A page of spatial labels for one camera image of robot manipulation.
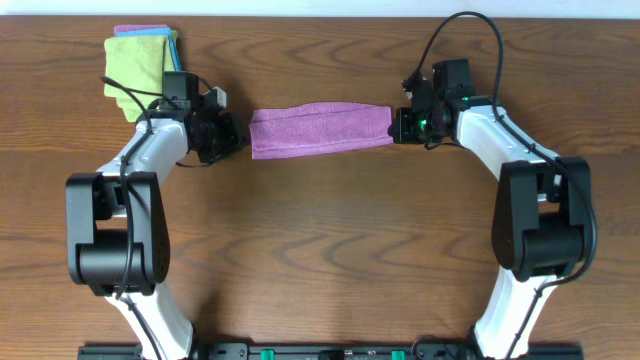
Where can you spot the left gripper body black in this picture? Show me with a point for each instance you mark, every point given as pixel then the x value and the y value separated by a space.
pixel 219 137

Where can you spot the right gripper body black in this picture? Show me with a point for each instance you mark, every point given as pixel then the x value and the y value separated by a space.
pixel 417 128

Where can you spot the purple microfiber cloth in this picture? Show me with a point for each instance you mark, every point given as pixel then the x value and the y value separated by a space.
pixel 318 128

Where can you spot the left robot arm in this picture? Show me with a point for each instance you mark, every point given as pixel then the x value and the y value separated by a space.
pixel 117 235

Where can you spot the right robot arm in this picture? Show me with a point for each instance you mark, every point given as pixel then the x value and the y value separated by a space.
pixel 541 227

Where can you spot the green folded cloth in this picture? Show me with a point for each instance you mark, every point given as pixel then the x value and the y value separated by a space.
pixel 138 63

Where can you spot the blue folded cloth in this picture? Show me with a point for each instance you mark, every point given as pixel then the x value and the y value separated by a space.
pixel 171 36

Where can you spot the purple folded cloth in stack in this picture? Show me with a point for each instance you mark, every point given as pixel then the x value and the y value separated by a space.
pixel 136 27

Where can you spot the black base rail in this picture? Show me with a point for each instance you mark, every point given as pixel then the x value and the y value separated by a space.
pixel 241 351

